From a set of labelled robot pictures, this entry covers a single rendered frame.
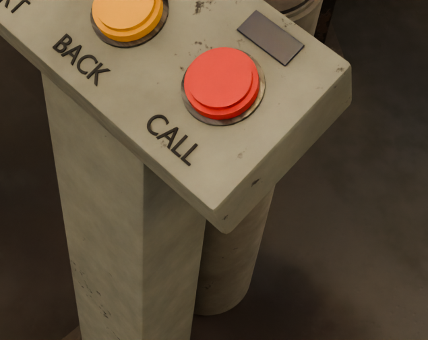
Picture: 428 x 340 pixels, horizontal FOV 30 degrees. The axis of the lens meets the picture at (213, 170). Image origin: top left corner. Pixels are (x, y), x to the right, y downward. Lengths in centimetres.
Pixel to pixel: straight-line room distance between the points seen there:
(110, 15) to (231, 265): 50
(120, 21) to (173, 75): 4
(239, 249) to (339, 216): 28
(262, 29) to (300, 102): 5
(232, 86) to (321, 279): 67
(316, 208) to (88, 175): 60
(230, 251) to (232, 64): 47
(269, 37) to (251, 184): 8
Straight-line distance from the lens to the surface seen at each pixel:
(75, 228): 66
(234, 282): 94
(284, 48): 43
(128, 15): 45
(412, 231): 113
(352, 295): 106
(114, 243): 60
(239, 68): 42
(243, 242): 86
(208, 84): 42
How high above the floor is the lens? 92
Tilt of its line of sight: 55 degrees down
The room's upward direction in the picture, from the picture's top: 8 degrees clockwise
